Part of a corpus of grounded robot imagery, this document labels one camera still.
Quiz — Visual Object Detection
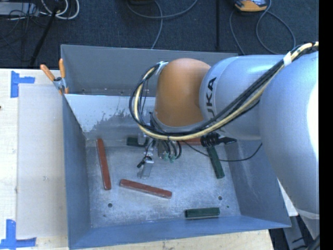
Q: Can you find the dark green flat block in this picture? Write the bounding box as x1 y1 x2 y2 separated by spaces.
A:
126 136 143 147
184 207 221 220
206 145 226 180

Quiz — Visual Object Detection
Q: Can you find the grey metal bin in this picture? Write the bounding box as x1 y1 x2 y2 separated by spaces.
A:
60 44 292 250

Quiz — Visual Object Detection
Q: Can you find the pale flat board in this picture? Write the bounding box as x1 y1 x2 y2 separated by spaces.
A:
15 83 69 241

